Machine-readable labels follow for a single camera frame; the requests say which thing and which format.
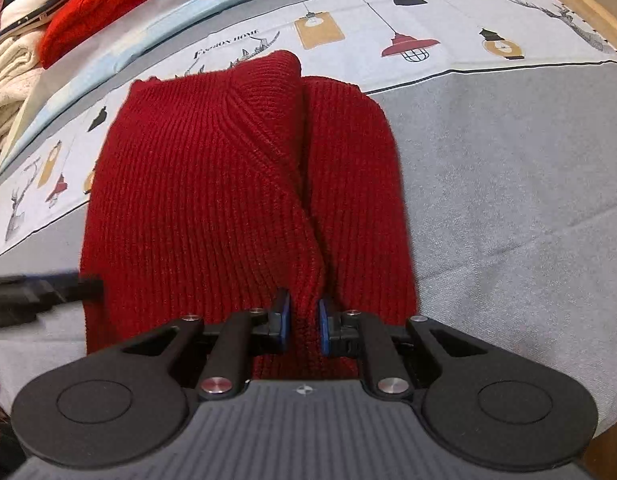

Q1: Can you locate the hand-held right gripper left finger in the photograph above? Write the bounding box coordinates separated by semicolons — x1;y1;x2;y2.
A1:
120;288;292;402

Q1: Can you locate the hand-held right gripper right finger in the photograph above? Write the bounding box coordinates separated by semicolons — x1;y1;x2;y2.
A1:
317;298;484;399

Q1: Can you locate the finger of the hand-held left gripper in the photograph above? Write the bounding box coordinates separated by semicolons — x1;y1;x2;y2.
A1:
0;272;104;331

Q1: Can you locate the dark red knit sweater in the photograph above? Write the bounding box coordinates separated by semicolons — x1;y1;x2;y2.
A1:
80;49;420;381

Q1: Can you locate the cream knit cloth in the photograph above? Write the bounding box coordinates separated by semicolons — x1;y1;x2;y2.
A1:
0;34;45;147

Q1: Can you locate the light blue sheet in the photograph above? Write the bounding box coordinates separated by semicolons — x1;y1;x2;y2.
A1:
0;0;494;181

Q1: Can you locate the bright red folded garment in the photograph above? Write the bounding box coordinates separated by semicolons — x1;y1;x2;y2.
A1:
38;0;202;70

